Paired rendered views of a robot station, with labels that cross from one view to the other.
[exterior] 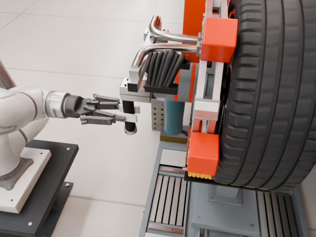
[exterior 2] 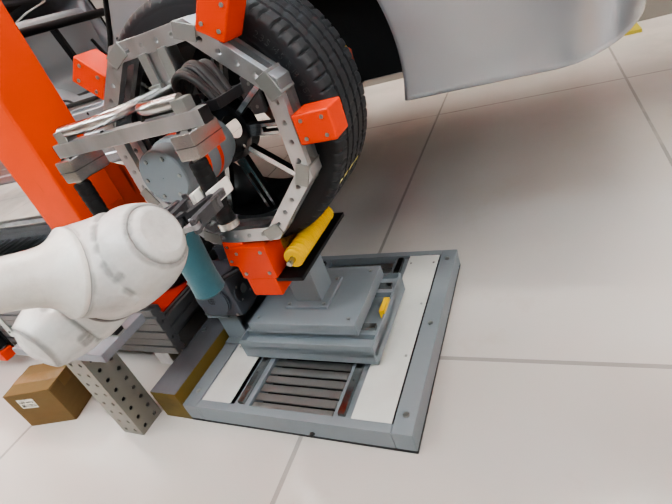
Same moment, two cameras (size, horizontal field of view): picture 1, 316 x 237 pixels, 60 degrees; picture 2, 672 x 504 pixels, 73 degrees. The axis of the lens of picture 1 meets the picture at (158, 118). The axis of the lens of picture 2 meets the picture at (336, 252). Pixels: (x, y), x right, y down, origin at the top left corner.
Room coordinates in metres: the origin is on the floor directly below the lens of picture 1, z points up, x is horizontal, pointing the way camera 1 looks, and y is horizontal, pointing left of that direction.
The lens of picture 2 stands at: (0.17, 0.82, 1.10)
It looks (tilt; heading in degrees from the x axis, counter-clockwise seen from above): 30 degrees down; 292
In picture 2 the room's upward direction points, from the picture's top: 20 degrees counter-clockwise
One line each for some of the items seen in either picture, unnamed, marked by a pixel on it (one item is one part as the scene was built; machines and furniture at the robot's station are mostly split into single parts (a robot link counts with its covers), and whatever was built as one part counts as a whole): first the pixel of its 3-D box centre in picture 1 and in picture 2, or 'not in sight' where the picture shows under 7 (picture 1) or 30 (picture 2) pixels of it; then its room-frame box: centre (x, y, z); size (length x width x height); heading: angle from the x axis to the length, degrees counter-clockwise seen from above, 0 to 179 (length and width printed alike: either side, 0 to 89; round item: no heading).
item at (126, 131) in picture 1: (129, 113); (213, 192); (0.65, 0.09, 0.83); 0.04 x 0.04 x 0.16
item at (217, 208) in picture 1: (228, 177); (305, 271); (0.75, -0.33, 0.32); 0.40 x 0.30 x 0.28; 170
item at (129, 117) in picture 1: (126, 117); (219, 191); (0.63, 0.10, 0.83); 0.07 x 0.01 x 0.03; 79
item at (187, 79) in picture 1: (185, 82); (190, 157); (0.79, -0.10, 0.85); 0.21 x 0.14 x 0.14; 80
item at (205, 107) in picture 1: (205, 84); (207, 145); (0.78, -0.17, 0.85); 0.54 x 0.07 x 0.54; 170
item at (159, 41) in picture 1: (156, 36); (83, 163); (0.98, 0.01, 0.93); 0.09 x 0.05 x 0.05; 80
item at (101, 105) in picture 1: (103, 105); (175, 217); (0.69, 0.18, 0.83); 0.11 x 0.01 x 0.04; 91
